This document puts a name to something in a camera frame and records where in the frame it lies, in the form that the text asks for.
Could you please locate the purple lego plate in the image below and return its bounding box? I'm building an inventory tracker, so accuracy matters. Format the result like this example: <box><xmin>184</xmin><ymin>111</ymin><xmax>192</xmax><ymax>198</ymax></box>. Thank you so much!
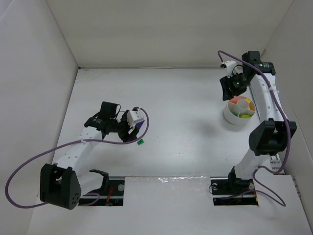
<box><xmin>135</xmin><ymin>121</ymin><xmax>144</xmax><ymax>130</ymax></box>

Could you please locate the orange round lego piece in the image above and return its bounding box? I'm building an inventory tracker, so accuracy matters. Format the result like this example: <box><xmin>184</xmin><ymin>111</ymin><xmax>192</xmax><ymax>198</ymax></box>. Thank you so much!
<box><xmin>229</xmin><ymin>96</ymin><xmax>243</xmax><ymax>104</ymax></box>

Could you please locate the small dark green lego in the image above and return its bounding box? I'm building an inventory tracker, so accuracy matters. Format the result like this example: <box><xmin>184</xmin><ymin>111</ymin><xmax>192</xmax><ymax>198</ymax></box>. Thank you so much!
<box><xmin>137</xmin><ymin>139</ymin><xmax>144</xmax><ymax>145</ymax></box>

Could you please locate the yellow long lego brick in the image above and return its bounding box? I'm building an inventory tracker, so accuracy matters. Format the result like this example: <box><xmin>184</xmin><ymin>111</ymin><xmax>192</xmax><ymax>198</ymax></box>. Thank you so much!
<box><xmin>245</xmin><ymin>97</ymin><xmax>255</xmax><ymax>111</ymax></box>

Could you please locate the lime green square lego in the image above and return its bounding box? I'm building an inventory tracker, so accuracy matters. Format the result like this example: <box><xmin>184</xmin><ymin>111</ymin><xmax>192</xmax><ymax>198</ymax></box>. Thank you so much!
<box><xmin>239</xmin><ymin>112</ymin><xmax>255</xmax><ymax>119</ymax></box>

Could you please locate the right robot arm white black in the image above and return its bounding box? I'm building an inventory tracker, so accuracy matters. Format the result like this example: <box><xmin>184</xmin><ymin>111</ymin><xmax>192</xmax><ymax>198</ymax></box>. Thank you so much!
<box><xmin>211</xmin><ymin>51</ymin><xmax>297</xmax><ymax>195</ymax></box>

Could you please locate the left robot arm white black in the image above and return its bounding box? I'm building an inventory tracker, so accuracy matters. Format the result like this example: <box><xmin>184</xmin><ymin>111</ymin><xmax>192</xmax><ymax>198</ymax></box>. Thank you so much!
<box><xmin>40</xmin><ymin>101</ymin><xmax>144</xmax><ymax>210</ymax></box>

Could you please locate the white round divided container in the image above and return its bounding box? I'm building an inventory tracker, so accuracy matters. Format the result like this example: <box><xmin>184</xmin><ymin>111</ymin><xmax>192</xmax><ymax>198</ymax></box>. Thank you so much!
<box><xmin>224</xmin><ymin>96</ymin><xmax>256</xmax><ymax>126</ymax></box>

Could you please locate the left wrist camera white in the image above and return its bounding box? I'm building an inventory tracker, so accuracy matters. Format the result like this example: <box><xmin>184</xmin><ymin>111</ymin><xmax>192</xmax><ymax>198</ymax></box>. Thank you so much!
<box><xmin>126</xmin><ymin>110</ymin><xmax>144</xmax><ymax>127</ymax></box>

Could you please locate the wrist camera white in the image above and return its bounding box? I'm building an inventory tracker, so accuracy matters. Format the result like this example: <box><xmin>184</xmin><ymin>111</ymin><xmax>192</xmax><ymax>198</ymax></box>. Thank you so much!
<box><xmin>126</xmin><ymin>110</ymin><xmax>144</xmax><ymax>127</ymax></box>
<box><xmin>221</xmin><ymin>60</ymin><xmax>238</xmax><ymax>78</ymax></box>

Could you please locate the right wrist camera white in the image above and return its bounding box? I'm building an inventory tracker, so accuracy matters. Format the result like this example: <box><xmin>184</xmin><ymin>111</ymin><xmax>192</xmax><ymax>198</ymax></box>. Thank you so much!
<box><xmin>221</xmin><ymin>60</ymin><xmax>238</xmax><ymax>78</ymax></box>

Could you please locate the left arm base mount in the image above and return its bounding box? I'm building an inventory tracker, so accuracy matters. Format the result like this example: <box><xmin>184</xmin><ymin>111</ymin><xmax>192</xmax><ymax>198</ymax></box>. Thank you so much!
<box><xmin>78</xmin><ymin>177</ymin><xmax>125</xmax><ymax>207</ymax></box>

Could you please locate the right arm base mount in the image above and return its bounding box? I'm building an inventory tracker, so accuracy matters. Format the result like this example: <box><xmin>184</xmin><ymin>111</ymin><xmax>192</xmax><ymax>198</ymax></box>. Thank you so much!
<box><xmin>209</xmin><ymin>177</ymin><xmax>259</xmax><ymax>206</ymax></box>

